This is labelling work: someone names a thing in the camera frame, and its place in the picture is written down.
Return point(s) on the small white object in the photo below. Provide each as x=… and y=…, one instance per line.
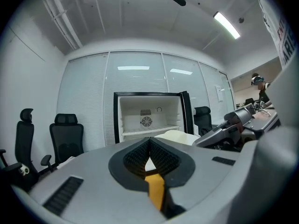
x=24, y=171

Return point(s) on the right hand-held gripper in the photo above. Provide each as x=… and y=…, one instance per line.
x=241, y=114

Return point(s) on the pale cream food piece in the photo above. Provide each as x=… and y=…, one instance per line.
x=174, y=134

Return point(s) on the round ceiling smoke detector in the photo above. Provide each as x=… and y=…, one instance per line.
x=241, y=20

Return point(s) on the frosted glass partition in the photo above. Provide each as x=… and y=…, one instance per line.
x=135, y=78

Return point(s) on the white plate of food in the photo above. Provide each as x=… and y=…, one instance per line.
x=192, y=139

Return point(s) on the black mesh office chair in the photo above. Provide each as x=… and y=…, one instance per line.
x=203, y=119
x=24, y=139
x=66, y=134

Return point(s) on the person's white printed shirt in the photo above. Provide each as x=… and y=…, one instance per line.
x=278, y=27

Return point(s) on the white ceiling pipes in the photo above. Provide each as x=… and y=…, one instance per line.
x=63, y=17

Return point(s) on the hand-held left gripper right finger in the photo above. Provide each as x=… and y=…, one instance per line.
x=205, y=178

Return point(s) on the grey desk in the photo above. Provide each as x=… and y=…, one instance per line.
x=268, y=115

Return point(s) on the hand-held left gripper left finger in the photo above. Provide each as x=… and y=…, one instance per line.
x=93, y=171

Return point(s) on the black mini fridge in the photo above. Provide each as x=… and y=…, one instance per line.
x=149, y=111

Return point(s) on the long ceiling light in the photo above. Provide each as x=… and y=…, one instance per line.
x=226, y=25

